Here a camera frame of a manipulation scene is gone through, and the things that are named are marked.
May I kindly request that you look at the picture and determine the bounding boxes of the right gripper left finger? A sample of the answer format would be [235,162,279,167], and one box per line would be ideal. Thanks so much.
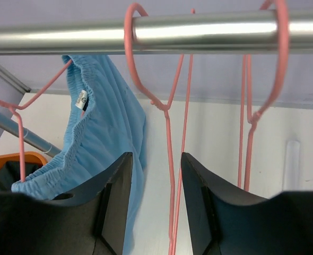
[0,152,133,254]

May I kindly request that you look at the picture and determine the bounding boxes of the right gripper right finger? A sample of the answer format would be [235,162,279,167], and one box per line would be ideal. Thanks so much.
[181,152,313,254]

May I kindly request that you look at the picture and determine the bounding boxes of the pink hanger of navy shorts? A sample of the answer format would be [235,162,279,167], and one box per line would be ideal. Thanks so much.
[124,3,184,254]

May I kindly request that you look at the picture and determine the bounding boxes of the dark navy shorts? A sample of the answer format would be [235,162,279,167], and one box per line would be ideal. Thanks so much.
[0,160,45,193]

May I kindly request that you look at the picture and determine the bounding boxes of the light blue shorts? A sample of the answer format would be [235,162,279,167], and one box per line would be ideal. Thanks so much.
[11,55,146,254]

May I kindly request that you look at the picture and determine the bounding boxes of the pink hanger of green shorts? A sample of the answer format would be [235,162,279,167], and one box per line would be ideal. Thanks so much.
[237,1,290,192]

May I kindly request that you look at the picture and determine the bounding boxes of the pink hanger of blue shorts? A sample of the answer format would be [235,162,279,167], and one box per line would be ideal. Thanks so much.
[0,59,73,182]

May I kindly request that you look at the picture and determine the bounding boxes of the orange plastic laundry basket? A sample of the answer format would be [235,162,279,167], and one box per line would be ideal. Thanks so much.
[0,151,47,184]

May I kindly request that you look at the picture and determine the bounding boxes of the white metal clothes rack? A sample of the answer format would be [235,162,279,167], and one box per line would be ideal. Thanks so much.
[0,9,313,160]

